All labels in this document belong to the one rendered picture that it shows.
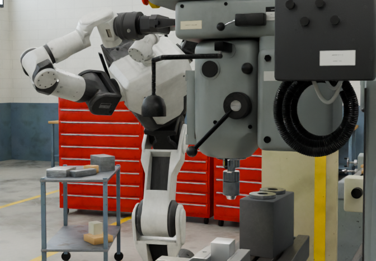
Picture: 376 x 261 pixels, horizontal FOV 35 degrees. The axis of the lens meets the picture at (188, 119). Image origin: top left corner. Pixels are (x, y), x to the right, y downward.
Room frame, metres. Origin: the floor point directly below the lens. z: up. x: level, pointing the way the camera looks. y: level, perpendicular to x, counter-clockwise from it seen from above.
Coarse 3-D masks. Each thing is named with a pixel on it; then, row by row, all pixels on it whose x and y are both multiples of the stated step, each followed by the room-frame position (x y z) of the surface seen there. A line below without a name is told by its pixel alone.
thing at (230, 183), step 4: (224, 176) 1.67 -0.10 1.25; (228, 176) 1.66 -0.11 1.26; (232, 176) 1.66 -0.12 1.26; (236, 176) 1.66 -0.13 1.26; (224, 180) 1.67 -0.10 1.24; (228, 180) 1.66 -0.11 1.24; (232, 180) 1.66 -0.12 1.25; (236, 180) 1.66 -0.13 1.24; (224, 184) 1.67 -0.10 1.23; (228, 184) 1.66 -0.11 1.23; (232, 184) 1.66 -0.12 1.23; (236, 184) 1.66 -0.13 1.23; (224, 188) 1.67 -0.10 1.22; (228, 188) 1.66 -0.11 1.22; (232, 188) 1.66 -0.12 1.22; (236, 188) 1.66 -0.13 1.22; (224, 192) 1.67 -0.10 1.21; (228, 192) 1.66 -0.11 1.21; (232, 192) 1.66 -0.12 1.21; (236, 192) 1.66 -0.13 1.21
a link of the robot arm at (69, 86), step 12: (24, 72) 1.97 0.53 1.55; (48, 72) 1.87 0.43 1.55; (60, 72) 1.98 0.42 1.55; (36, 84) 1.88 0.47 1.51; (48, 84) 1.90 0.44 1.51; (60, 84) 1.97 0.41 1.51; (72, 84) 2.01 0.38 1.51; (84, 84) 2.05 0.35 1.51; (60, 96) 2.01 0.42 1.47; (72, 96) 2.03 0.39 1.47
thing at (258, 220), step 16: (256, 192) 2.04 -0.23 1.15; (272, 192) 2.04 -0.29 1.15; (288, 192) 2.12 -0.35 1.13; (240, 208) 1.99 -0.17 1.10; (256, 208) 1.96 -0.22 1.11; (272, 208) 1.94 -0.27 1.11; (288, 208) 2.07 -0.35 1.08; (240, 224) 1.99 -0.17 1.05; (256, 224) 1.96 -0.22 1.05; (272, 224) 1.94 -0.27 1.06; (288, 224) 2.07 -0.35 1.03; (240, 240) 1.99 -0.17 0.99; (256, 240) 1.96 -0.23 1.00; (272, 240) 1.94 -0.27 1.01; (288, 240) 2.08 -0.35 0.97; (256, 256) 1.96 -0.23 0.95; (272, 256) 1.94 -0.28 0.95
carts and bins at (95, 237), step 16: (96, 160) 4.89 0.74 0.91; (112, 160) 4.89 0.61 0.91; (48, 176) 4.54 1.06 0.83; (64, 176) 4.51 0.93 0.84; (80, 176) 4.54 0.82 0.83; (96, 176) 4.56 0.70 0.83; (64, 192) 5.18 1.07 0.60; (64, 208) 5.18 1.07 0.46; (64, 224) 5.18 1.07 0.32; (96, 224) 4.65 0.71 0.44; (64, 240) 4.68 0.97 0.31; (80, 240) 4.67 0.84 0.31; (96, 240) 4.54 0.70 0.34; (112, 240) 4.62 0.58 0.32; (64, 256) 5.19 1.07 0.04
